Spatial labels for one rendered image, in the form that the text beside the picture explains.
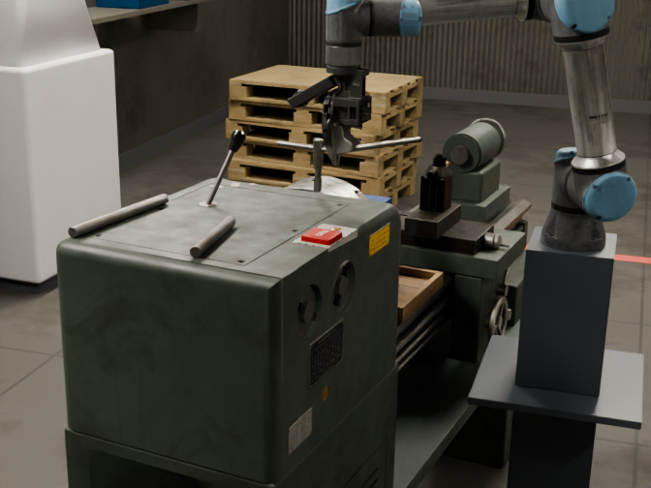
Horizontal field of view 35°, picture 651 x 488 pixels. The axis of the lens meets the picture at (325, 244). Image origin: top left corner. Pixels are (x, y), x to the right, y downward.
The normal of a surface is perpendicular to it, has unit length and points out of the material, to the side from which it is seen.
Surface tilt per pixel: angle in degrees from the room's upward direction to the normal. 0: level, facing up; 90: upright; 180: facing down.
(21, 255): 90
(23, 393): 0
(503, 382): 0
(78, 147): 90
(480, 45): 90
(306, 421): 90
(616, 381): 0
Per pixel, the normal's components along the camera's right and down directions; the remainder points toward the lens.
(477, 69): -0.30, 0.30
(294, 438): 0.90, 0.15
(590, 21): 0.11, 0.19
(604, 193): 0.17, 0.43
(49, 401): 0.02, -0.95
